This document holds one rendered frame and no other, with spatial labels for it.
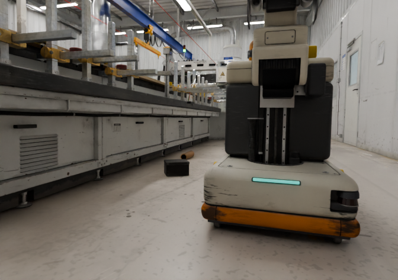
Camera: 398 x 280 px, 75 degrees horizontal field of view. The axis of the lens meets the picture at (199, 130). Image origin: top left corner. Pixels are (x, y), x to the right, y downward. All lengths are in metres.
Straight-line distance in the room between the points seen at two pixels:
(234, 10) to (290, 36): 10.48
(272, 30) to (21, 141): 1.38
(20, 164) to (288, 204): 1.36
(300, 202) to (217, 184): 0.34
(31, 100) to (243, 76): 1.04
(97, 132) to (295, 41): 1.51
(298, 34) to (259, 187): 0.65
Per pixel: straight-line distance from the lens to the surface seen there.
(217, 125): 5.83
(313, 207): 1.14
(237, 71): 1.43
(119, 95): 1.89
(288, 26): 1.20
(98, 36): 7.31
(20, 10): 2.75
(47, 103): 1.47
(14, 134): 1.65
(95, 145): 2.12
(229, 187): 1.12
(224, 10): 11.71
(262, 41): 1.19
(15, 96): 1.36
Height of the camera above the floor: 0.50
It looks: 3 degrees down
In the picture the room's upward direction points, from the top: 1 degrees clockwise
